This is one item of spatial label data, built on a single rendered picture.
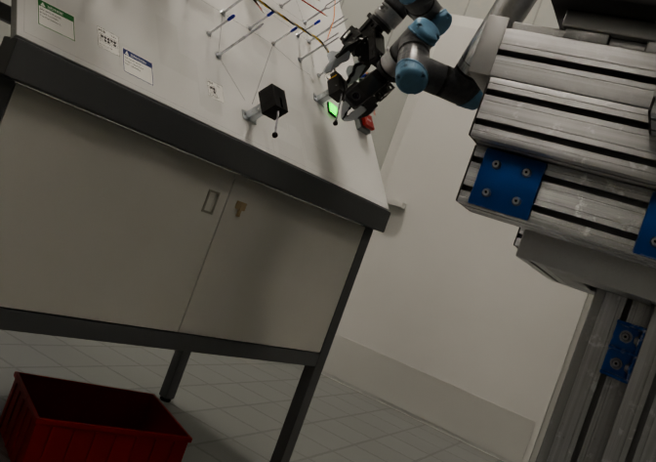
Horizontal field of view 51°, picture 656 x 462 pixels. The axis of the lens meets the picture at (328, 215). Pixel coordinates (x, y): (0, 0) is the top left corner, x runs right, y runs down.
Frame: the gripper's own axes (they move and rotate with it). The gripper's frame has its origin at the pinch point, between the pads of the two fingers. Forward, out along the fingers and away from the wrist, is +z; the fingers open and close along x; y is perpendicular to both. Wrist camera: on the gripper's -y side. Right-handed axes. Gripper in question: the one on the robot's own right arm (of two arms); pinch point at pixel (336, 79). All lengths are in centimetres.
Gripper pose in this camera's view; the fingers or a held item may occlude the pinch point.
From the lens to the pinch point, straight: 196.4
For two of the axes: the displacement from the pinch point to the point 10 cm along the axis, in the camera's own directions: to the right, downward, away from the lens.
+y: -4.1, -6.0, 6.8
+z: -6.8, 7.0, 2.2
